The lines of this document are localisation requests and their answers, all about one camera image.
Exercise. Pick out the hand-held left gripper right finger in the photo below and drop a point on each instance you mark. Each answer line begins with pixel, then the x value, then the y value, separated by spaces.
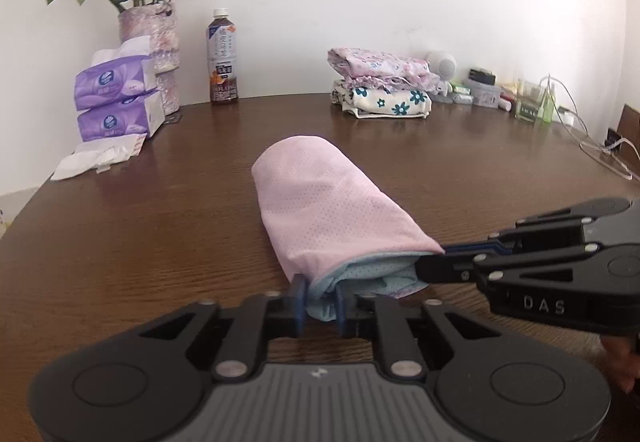
pixel 341 312

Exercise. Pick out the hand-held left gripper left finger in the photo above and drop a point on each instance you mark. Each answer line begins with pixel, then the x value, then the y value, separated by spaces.
pixel 299 304

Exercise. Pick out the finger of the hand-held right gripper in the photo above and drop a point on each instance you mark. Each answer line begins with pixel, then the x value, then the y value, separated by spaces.
pixel 540 229
pixel 440 272

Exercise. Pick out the pink and blue mesh garment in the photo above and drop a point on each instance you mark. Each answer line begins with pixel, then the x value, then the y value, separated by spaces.
pixel 320 202

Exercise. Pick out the person's right hand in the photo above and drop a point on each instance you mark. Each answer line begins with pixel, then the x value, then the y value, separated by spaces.
pixel 622 364

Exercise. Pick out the black phone holder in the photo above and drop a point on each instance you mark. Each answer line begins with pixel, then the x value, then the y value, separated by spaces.
pixel 613 139

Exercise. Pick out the white power strip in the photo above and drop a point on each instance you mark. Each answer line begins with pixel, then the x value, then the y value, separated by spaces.
pixel 565 114

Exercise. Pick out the green spray bottle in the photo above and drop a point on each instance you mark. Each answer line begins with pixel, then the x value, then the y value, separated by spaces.
pixel 548 107

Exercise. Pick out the glass cup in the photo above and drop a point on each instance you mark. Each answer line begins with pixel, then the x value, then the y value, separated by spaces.
pixel 529 107

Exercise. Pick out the red white tube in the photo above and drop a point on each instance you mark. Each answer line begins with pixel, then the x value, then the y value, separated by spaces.
pixel 507 104

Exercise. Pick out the wooden chair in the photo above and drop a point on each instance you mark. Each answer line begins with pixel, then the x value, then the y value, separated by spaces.
pixel 631 124

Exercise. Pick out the lavender tin box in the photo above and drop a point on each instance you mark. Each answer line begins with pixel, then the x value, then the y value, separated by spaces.
pixel 482 97

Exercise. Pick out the clear plastic box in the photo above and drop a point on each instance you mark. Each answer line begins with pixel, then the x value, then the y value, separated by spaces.
pixel 460 98

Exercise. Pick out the green white small box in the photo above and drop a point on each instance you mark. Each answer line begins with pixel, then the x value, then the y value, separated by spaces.
pixel 461 88

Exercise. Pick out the black charger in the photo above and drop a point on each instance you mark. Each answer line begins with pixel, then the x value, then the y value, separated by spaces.
pixel 482 76

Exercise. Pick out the white teal-flower folded cloth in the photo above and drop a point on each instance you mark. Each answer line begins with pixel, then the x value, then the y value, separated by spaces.
pixel 385 103

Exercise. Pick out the white robot speaker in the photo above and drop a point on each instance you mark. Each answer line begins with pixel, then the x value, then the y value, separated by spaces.
pixel 442 64

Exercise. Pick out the purple ruffled folded cloth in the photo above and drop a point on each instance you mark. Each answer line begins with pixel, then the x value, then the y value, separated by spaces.
pixel 385 83

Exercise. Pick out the pink floral folded cloth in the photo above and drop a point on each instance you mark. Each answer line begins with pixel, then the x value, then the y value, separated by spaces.
pixel 375 62

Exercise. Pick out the brown tea bottle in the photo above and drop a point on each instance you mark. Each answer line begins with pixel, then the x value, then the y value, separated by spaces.
pixel 222 67

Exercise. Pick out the crumpled white tissue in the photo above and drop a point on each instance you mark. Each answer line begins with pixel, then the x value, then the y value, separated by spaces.
pixel 95 157

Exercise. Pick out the purple tissue pack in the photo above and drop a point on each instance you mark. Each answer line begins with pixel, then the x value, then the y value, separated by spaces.
pixel 115 124
pixel 110 82

